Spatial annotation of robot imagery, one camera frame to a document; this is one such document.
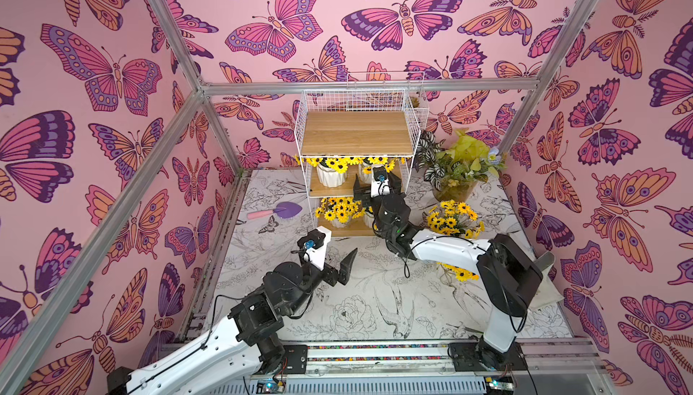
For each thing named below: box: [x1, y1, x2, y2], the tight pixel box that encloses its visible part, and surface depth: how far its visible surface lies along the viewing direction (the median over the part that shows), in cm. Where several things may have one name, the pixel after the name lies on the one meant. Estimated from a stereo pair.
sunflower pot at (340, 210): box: [314, 196, 366, 229], surface depth 91 cm
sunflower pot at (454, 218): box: [426, 199, 486, 239], surface depth 90 cm
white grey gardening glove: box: [526, 250, 565, 310], surface depth 87 cm
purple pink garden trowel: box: [246, 201, 303, 220], surface depth 108 cm
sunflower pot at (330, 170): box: [306, 156, 351, 188], surface depth 79 cm
